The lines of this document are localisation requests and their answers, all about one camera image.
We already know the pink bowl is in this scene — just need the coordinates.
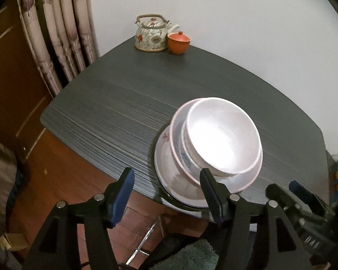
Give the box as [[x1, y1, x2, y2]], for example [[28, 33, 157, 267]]
[[169, 98, 264, 193]]

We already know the grey fabric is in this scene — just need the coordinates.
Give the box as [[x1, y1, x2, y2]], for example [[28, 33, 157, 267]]
[[0, 135, 19, 231]]

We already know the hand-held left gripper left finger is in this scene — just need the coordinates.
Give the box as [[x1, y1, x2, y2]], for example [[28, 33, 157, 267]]
[[21, 167, 135, 270]]

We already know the person's fuzzy green garment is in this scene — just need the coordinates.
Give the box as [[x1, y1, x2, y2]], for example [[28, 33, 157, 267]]
[[158, 239, 219, 270]]

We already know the orange lidded cup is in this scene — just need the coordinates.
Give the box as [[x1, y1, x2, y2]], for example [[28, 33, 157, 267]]
[[167, 31, 191, 55]]

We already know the blue box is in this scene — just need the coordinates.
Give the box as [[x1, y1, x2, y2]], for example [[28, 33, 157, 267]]
[[328, 162, 338, 201]]

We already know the floral ceramic teapot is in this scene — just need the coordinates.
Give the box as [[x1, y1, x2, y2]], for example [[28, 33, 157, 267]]
[[134, 14, 181, 53]]

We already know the large blue floral plate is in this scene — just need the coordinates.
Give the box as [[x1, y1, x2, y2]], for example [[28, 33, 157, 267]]
[[151, 129, 215, 211]]

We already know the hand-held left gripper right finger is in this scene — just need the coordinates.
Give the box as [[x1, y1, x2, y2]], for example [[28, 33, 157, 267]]
[[199, 168, 310, 270]]

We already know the small tan box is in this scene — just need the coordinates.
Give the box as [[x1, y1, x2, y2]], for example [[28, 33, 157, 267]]
[[0, 232, 27, 251]]

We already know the chrome metal leg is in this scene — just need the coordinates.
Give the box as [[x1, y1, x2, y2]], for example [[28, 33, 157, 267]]
[[126, 221, 158, 265]]

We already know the white plate with pink flowers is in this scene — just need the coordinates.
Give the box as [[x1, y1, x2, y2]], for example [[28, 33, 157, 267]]
[[154, 124, 264, 207]]

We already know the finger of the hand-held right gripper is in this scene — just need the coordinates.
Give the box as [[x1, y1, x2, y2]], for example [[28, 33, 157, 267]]
[[289, 180, 334, 217], [266, 184, 302, 214]]

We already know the white ribbed bowl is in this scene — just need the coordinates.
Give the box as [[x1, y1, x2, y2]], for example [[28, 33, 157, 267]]
[[186, 97, 262, 176]]

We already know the beige patterned curtain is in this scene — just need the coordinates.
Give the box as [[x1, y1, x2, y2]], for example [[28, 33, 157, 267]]
[[15, 0, 99, 96]]

